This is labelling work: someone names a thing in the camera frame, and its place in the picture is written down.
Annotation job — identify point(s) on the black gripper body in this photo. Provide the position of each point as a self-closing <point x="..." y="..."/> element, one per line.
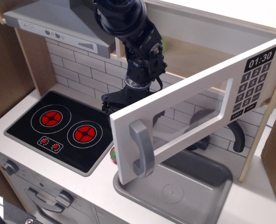
<point x="118" y="100"/>

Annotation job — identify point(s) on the white toy microwave door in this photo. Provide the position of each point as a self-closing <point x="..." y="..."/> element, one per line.
<point x="155" y="128"/>

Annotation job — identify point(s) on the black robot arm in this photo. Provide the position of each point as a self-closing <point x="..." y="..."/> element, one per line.
<point x="127" y="20"/>

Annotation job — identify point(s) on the green toy pear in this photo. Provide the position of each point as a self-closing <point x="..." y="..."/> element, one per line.
<point x="163" y="44"/>

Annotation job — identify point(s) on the red toy strawberry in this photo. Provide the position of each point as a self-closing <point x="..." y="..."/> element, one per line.
<point x="113" y="155"/>

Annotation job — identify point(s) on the dark grey toy faucet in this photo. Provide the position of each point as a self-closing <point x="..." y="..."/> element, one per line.
<point x="238" y="137"/>

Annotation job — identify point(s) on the black toy stove top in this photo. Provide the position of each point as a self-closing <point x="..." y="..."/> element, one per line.
<point x="65" y="131"/>

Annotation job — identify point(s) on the grey range hood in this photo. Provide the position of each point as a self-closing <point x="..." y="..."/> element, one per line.
<point x="71" y="22"/>

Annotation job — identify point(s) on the grey toy sink basin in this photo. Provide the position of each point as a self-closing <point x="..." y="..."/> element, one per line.
<point x="187" y="188"/>

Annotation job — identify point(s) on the grey oven knob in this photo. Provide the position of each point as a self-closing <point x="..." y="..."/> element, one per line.
<point x="10" y="167"/>

